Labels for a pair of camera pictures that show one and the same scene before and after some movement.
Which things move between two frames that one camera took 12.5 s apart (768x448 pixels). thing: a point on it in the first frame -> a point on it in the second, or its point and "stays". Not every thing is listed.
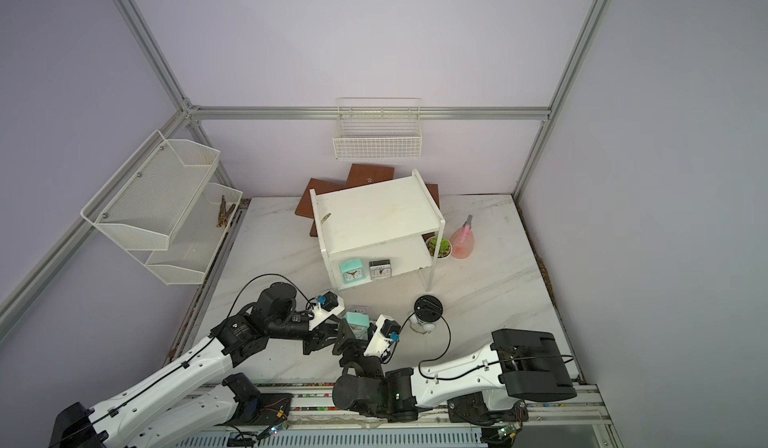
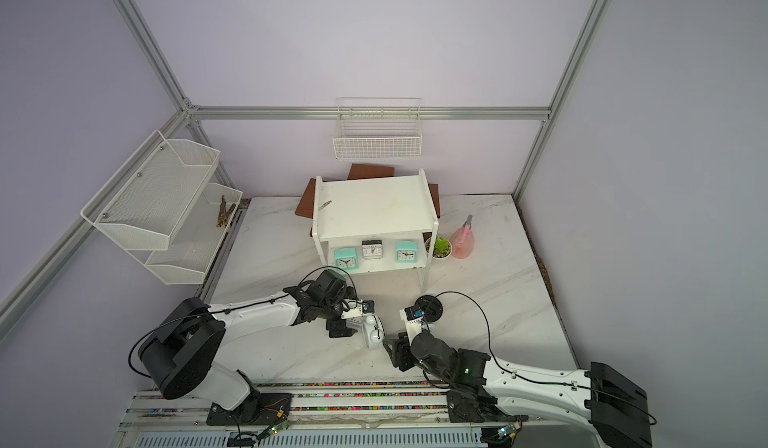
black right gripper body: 365,364 -> 404,351
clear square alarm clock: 380,270 -> 372,249
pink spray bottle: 462,240 stays
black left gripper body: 314,338 -> 337,325
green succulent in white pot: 444,249 stays
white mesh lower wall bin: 197,240 stays
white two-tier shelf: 382,219 stays
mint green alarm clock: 358,323 -> 406,251
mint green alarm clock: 352,270 -> 346,258
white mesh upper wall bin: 150,199 stays
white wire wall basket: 378,128 stays
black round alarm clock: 428,308 stays
